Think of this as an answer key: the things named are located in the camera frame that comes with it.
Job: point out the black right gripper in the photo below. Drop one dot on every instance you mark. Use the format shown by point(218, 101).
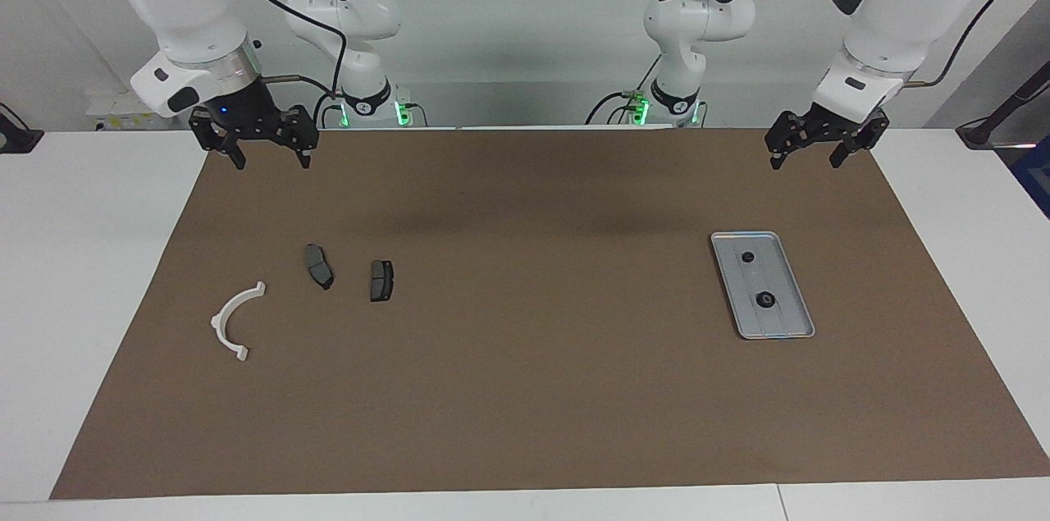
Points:
point(246, 115)

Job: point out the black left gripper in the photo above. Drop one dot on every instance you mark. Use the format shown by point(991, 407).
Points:
point(828, 127)

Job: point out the large black bearing gear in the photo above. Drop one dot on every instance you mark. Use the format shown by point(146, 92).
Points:
point(766, 300)

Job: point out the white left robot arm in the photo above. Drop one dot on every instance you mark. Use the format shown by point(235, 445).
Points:
point(894, 4)

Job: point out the silver metal tray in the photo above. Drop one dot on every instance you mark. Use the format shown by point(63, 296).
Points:
point(783, 322)

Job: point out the dark tapered brake pad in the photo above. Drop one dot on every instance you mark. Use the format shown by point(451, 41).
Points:
point(318, 267)

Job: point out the white power strip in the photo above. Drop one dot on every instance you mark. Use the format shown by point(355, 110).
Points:
point(111, 112)

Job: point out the dark rectangular brake pad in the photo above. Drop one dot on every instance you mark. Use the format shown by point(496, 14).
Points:
point(381, 281)

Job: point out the blue bin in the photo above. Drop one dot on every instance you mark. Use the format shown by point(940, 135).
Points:
point(1035, 180)

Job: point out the black table clamp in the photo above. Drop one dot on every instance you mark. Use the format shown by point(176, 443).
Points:
point(16, 139)

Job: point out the brown table mat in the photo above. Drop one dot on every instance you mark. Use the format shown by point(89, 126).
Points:
point(525, 390)

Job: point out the white curved plastic bracket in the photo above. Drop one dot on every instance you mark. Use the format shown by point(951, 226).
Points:
point(220, 328)

